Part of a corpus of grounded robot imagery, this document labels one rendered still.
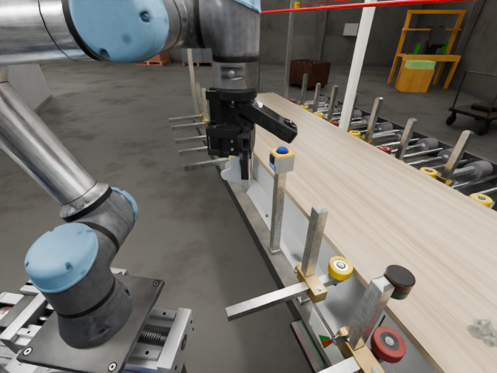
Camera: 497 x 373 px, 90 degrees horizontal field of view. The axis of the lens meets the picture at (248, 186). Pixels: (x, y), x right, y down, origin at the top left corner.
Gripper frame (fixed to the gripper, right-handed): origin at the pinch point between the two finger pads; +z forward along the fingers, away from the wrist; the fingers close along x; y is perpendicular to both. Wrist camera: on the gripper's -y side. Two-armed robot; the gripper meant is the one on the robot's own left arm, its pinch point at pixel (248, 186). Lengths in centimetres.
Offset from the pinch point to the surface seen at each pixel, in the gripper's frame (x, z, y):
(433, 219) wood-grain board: -48, 41, -73
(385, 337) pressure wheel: 6, 41, -38
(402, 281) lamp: 5.7, 17.6, -34.8
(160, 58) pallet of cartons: -1083, 104, 544
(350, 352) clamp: 9, 46, -29
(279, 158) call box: -34.3, 10.3, -5.7
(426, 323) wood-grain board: 0, 41, -51
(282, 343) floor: -31, 132, -16
